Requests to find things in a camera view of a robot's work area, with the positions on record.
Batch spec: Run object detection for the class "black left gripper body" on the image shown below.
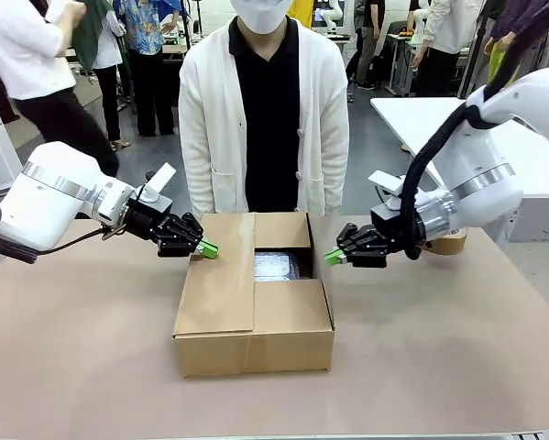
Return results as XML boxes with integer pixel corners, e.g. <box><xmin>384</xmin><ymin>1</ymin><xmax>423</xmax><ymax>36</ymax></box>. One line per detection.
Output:
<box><xmin>126</xmin><ymin>203</ymin><xmax>184</xmax><ymax>258</ymax></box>

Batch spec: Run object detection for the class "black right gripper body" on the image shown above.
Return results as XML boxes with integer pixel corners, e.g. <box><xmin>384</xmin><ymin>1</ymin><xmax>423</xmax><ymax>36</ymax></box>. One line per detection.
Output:
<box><xmin>369</xmin><ymin>203</ymin><xmax>416</xmax><ymax>269</ymax></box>

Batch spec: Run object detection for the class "bubble clock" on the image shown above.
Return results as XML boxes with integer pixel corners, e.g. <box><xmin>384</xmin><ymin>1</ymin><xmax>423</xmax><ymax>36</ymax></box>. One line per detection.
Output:
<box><xmin>253</xmin><ymin>248</ymin><xmax>302</xmax><ymax>282</ymax></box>

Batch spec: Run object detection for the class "brown cardboard box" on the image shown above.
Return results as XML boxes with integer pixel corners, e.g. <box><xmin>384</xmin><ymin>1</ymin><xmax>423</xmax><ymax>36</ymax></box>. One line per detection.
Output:
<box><xmin>171</xmin><ymin>211</ymin><xmax>337</xmax><ymax>379</ymax></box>

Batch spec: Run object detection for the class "person's left forearm white sleeve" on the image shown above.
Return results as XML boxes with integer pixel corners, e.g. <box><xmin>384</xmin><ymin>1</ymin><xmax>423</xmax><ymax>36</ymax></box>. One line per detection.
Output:
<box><xmin>320</xmin><ymin>137</ymin><xmax>351</xmax><ymax>215</ymax></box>

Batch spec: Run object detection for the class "brown packing tape roll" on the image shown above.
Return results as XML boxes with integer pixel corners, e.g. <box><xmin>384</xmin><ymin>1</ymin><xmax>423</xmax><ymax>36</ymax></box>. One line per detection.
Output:
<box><xmin>427</xmin><ymin>227</ymin><xmax>469</xmax><ymax>257</ymax></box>

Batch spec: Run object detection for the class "white side table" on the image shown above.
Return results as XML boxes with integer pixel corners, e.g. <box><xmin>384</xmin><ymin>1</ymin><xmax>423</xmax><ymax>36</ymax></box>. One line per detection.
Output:
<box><xmin>369</xmin><ymin>95</ymin><xmax>549</xmax><ymax>245</ymax></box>

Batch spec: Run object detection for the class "person in white cardigan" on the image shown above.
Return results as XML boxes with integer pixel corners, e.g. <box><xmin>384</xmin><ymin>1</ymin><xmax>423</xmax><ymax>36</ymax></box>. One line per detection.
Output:
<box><xmin>178</xmin><ymin>0</ymin><xmax>351</xmax><ymax>217</ymax></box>

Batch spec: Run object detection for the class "bystander in blue floral shirt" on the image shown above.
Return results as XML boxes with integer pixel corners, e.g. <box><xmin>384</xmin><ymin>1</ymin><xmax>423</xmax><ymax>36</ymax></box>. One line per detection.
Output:
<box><xmin>121</xmin><ymin>0</ymin><xmax>182</xmax><ymax>138</ymax></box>

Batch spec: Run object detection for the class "bystander holding green garment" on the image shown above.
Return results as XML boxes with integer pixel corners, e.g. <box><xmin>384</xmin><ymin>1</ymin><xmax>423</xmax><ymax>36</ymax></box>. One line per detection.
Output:
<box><xmin>71</xmin><ymin>0</ymin><xmax>131</xmax><ymax>150</ymax></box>

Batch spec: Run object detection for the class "bystander in black clothes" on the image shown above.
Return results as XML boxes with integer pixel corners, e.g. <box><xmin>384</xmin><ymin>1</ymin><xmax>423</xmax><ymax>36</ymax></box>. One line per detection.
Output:
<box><xmin>346</xmin><ymin>0</ymin><xmax>386</xmax><ymax>92</ymax></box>

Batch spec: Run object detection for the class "bystander in cream sweater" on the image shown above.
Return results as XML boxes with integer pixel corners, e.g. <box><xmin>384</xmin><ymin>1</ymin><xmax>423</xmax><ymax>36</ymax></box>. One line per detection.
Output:
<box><xmin>410</xmin><ymin>0</ymin><xmax>485</xmax><ymax>98</ymax></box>

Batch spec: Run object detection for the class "bystander in white shirt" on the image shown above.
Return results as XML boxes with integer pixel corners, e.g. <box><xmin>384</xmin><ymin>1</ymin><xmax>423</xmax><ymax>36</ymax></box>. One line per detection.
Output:
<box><xmin>0</xmin><ymin>0</ymin><xmax>120</xmax><ymax>179</ymax></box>

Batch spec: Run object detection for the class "bystander in purple top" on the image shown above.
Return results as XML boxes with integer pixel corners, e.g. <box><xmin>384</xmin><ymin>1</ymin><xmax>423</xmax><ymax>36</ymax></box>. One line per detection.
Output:
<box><xmin>483</xmin><ymin>0</ymin><xmax>549</xmax><ymax>89</ymax></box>

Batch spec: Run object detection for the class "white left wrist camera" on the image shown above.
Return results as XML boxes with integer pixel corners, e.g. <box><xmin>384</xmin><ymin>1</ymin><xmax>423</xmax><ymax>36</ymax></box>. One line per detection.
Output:
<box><xmin>144</xmin><ymin>161</ymin><xmax>178</xmax><ymax>204</ymax></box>

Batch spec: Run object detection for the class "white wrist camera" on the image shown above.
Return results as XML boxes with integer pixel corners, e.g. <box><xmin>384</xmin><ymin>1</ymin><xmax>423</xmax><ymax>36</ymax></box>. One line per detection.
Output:
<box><xmin>368</xmin><ymin>170</ymin><xmax>411</xmax><ymax>210</ymax></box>
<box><xmin>144</xmin><ymin>161</ymin><xmax>178</xmax><ymax>204</ymax></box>

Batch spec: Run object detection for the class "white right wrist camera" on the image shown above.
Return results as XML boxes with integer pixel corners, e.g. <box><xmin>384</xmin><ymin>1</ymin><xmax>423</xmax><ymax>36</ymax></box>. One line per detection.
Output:
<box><xmin>368</xmin><ymin>170</ymin><xmax>411</xmax><ymax>210</ymax></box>

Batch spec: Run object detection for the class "dark brown cable sleeve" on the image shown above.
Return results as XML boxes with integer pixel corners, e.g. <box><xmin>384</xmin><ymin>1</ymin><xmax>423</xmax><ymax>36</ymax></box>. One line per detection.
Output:
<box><xmin>0</xmin><ymin>194</ymin><xmax>119</xmax><ymax>266</ymax></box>

